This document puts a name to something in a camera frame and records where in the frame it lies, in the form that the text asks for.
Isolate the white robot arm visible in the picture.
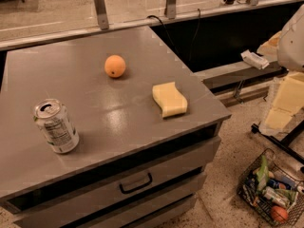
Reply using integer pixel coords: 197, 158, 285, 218
277, 5, 304, 72

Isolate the yellow sponge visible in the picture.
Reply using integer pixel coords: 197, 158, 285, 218
152, 82, 188, 118

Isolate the orange fruit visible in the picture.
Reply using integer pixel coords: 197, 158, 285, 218
104, 55, 126, 78

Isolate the grey drawer cabinet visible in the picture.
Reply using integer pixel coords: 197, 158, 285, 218
0, 27, 229, 228

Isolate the silver soda can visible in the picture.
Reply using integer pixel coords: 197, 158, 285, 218
33, 99, 80, 154

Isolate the white packet on ledge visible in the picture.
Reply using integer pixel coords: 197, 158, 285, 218
241, 50, 269, 69

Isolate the green bag in basket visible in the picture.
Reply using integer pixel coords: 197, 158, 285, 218
256, 155, 269, 193

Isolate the black stand base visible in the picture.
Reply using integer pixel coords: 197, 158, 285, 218
251, 121, 304, 164

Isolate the metal railing bar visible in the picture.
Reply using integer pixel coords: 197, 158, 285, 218
0, 0, 304, 51

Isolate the orange ball in basket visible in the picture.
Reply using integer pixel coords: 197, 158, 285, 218
271, 206, 288, 223

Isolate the black drawer handle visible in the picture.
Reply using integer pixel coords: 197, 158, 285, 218
119, 173, 153, 195

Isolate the black cable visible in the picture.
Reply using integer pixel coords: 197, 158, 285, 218
146, 8, 202, 62

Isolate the black wire basket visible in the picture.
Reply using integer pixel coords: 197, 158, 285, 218
237, 149, 304, 228

